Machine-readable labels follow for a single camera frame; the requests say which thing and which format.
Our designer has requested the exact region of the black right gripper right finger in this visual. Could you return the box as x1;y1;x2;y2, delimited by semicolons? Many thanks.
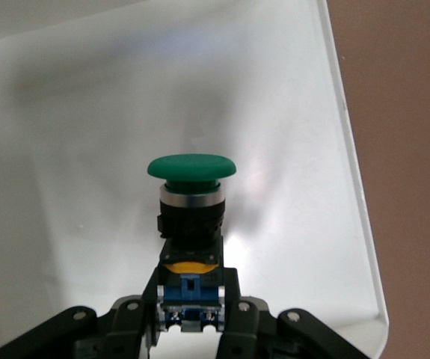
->
217;267;373;359

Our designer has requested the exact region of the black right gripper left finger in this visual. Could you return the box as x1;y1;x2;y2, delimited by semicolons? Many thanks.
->
0;267;166;359

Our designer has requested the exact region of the green mushroom push button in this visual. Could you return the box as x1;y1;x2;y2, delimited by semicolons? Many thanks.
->
146;153;238;334

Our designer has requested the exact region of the large white drawer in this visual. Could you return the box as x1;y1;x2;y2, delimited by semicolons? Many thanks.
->
0;0;391;359

